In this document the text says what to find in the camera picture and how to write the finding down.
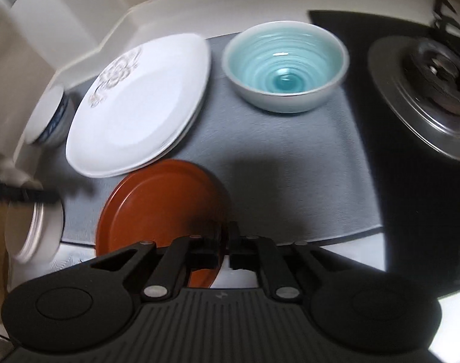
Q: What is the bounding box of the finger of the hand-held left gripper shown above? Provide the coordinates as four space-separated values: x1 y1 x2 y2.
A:
0 179 61 205

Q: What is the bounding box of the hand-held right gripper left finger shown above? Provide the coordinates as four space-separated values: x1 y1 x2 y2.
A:
87 221 228 299

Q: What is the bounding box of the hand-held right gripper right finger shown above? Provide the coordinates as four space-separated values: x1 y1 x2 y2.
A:
229 221 352 300

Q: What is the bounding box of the red-brown plate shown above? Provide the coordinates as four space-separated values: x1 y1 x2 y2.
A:
96 160 230 289

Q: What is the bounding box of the blue patterned small bowl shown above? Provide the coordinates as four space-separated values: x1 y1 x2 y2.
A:
25 85 71 147

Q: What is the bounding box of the grey dish mat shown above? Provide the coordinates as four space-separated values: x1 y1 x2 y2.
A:
59 31 384 247

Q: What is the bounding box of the plain white plate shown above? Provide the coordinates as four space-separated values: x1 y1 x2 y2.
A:
113 91 207 179

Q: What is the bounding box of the white floral print plate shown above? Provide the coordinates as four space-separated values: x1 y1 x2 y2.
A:
65 33 212 178

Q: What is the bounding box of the black glass stove top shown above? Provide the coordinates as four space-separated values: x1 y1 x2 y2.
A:
309 9 460 300

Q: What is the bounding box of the teal glazed bowl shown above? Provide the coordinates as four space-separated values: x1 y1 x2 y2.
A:
221 21 349 113

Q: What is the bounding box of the silver gas burner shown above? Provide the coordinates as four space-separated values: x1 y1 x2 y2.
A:
368 35 460 164

